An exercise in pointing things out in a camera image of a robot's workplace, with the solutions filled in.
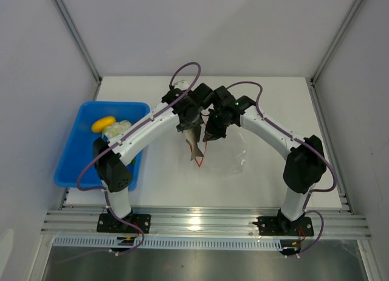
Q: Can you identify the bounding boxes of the grey toy fish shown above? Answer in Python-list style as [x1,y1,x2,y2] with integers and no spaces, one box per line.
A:
[183,125,204,161]

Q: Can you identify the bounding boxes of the clear orange-zipper zip bag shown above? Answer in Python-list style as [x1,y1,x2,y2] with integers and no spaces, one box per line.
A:
[194,127,247,175]

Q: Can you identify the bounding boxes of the white green toy cauliflower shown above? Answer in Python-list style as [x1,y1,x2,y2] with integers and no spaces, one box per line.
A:
[102,120,132,139]

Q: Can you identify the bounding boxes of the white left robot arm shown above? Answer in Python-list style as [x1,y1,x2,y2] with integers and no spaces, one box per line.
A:
[93,83,212,232]

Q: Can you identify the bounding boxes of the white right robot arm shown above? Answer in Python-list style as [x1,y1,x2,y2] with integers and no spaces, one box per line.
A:
[202,86,326,235]

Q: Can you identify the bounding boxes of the yellow toy lemon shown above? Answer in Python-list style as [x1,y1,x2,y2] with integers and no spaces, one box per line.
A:
[91,116,116,133]

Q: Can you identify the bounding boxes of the blue plastic bin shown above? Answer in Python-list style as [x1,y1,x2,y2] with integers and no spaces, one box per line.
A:
[54,101,150,188]

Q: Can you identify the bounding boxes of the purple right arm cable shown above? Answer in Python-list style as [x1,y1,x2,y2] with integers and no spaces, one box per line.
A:
[226,82,337,259]

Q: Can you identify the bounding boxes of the aluminium front frame rail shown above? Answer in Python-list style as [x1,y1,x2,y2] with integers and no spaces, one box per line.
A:
[41,206,372,240]

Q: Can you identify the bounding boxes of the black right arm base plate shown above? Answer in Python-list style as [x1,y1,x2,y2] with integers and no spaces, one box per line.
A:
[252,215,314,237]

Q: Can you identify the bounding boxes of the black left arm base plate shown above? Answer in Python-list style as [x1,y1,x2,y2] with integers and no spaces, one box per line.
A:
[96,213,152,234]

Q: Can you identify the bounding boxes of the right side aluminium rail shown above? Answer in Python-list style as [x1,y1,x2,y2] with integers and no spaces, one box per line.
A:
[306,78,354,215]

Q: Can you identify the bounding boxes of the left aluminium corner post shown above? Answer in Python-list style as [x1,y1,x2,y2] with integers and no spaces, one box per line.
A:
[52,0,102,84]

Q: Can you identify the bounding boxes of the aluminium corner post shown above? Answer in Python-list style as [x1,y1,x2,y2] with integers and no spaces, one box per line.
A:
[309,0,373,84]
[52,0,102,84]

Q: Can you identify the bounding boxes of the white slotted cable duct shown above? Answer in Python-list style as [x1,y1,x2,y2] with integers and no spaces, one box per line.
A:
[53,235,282,251]

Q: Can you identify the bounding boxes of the right aluminium corner post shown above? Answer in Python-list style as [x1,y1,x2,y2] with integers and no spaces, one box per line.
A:
[309,0,373,84]

